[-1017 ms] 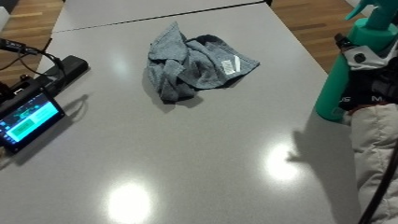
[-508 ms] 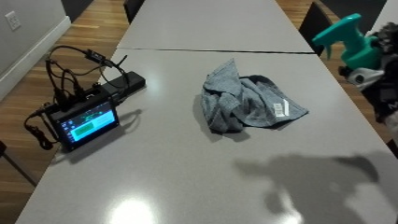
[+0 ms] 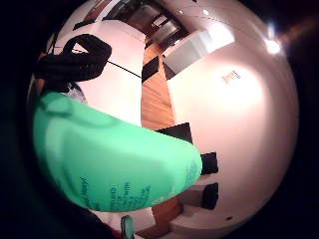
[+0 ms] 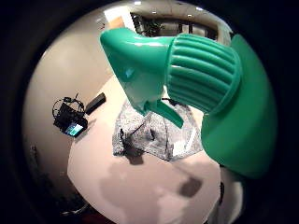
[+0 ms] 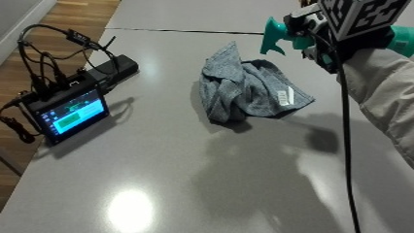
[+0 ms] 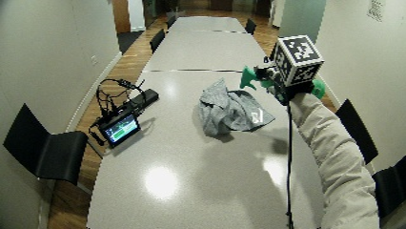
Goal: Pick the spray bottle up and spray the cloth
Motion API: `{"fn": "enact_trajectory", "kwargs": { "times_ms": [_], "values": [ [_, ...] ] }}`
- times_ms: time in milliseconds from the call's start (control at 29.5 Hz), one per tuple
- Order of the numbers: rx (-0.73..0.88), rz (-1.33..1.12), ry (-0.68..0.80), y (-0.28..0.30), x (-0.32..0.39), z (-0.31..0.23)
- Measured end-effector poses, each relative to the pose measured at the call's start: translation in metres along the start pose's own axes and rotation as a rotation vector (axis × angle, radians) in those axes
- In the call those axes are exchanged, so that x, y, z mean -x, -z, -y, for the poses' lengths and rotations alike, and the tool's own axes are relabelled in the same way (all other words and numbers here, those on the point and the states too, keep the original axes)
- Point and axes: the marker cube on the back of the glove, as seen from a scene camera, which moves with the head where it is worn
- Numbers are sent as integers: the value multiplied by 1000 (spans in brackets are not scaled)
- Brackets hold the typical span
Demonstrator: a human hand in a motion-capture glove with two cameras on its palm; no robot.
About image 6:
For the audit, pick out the wall outlet plate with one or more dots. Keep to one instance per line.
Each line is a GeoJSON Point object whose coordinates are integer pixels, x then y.
{"type": "Point", "coordinates": [93, 59]}

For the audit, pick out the white marker cube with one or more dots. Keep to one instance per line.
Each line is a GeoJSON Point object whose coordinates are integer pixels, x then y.
{"type": "Point", "coordinates": [298, 60]}

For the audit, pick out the black power bank box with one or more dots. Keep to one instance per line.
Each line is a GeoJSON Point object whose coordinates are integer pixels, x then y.
{"type": "Point", "coordinates": [141, 98]}

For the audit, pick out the black chair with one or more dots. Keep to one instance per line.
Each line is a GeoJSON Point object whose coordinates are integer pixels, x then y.
{"type": "Point", "coordinates": [250, 26]}
{"type": "Point", "coordinates": [391, 187]}
{"type": "Point", "coordinates": [44, 146]}
{"type": "Point", "coordinates": [156, 40]}
{"type": "Point", "coordinates": [170, 21]}
{"type": "Point", "coordinates": [355, 130]}

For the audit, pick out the grey cloth garment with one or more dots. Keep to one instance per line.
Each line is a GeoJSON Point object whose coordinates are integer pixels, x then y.
{"type": "Point", "coordinates": [230, 109]}

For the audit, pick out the wooden door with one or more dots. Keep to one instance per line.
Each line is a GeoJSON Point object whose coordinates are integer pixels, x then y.
{"type": "Point", "coordinates": [121, 16]}

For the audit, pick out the small monitor with screen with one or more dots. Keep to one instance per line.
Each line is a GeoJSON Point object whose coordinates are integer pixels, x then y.
{"type": "Point", "coordinates": [120, 129]}

